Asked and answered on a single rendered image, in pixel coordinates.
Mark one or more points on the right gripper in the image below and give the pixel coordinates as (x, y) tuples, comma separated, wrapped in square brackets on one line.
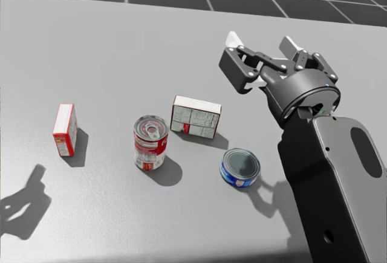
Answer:
[(302, 89)]

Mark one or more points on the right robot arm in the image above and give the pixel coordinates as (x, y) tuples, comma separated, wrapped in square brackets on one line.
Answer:
[(329, 184)]

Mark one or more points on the red and white carton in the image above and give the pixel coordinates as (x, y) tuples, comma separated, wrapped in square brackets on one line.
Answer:
[(195, 119)]

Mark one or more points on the blue flat can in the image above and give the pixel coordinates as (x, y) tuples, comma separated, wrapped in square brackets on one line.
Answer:
[(240, 166)]

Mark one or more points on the red and white can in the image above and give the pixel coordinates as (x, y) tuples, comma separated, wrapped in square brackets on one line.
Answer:
[(150, 145)]

